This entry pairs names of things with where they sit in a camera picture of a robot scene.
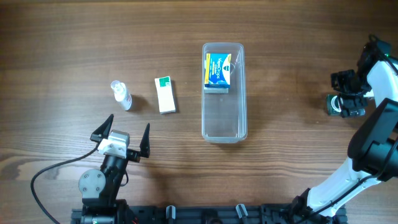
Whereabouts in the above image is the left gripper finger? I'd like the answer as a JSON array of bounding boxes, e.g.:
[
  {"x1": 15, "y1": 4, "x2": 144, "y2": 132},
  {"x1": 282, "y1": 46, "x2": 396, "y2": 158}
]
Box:
[
  {"x1": 90, "y1": 114, "x2": 114, "y2": 143},
  {"x1": 139, "y1": 123, "x2": 150, "y2": 158}
]

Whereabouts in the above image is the dark green small box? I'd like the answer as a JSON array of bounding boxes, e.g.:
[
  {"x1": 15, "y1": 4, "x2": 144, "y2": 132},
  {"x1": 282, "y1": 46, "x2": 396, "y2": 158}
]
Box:
[{"x1": 326, "y1": 95, "x2": 341, "y2": 116}]

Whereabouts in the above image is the white green Panadol box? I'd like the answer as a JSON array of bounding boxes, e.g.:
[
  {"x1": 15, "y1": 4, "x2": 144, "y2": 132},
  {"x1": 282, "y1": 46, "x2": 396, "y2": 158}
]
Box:
[{"x1": 155, "y1": 76, "x2": 176, "y2": 114}]

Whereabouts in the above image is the white blue medicine box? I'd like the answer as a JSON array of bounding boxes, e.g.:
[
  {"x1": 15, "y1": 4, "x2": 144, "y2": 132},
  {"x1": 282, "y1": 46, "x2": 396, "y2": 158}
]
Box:
[{"x1": 203, "y1": 86, "x2": 229, "y2": 94}]

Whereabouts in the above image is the blue yellow lozenge box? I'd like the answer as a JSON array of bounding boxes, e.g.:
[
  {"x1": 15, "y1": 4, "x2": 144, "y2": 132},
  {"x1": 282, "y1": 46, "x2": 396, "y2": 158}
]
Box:
[{"x1": 203, "y1": 53, "x2": 231, "y2": 89}]

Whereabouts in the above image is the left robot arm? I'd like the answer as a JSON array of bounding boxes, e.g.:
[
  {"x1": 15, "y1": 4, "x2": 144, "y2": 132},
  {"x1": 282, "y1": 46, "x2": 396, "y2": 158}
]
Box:
[{"x1": 71, "y1": 115, "x2": 150, "y2": 224}]

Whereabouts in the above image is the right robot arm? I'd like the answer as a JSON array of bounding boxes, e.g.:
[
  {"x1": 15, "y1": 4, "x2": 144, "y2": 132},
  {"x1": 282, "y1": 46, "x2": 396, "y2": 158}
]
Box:
[{"x1": 287, "y1": 34, "x2": 397, "y2": 223}]

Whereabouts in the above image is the clear plastic container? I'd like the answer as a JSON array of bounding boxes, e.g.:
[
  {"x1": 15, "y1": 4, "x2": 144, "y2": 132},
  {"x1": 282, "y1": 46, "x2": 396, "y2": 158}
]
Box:
[{"x1": 201, "y1": 42, "x2": 248, "y2": 144}]

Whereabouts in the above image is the white spray bottle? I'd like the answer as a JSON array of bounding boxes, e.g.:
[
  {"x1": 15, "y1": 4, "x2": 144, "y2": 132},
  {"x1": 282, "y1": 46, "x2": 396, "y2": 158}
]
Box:
[{"x1": 111, "y1": 80, "x2": 132, "y2": 111}]

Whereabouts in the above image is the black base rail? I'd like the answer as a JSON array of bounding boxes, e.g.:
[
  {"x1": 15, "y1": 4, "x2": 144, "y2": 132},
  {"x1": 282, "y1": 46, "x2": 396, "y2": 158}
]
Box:
[{"x1": 70, "y1": 204, "x2": 348, "y2": 224}]

